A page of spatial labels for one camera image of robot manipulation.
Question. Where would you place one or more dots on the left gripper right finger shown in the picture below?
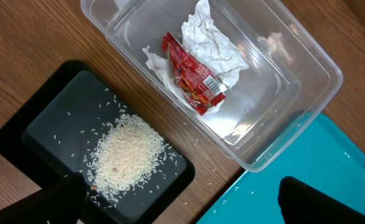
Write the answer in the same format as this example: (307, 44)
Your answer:
(301, 203)

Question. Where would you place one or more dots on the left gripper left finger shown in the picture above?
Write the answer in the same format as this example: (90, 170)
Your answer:
(61, 202)

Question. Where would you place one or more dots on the red snack wrapper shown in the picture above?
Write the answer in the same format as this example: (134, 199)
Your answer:
(198, 84)

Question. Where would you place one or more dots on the white napkin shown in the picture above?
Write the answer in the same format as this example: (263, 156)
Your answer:
(163, 70)

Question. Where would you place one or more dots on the white printed paper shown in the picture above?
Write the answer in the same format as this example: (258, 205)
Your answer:
(203, 40)

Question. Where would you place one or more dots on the teal serving tray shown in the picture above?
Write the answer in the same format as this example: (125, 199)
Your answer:
(322, 157)

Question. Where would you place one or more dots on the pile of white rice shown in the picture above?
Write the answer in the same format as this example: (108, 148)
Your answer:
(126, 157)

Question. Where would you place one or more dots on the black tray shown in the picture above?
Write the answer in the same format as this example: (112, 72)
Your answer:
(56, 131)

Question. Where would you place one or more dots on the clear plastic bin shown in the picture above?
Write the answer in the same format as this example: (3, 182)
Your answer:
(290, 78)

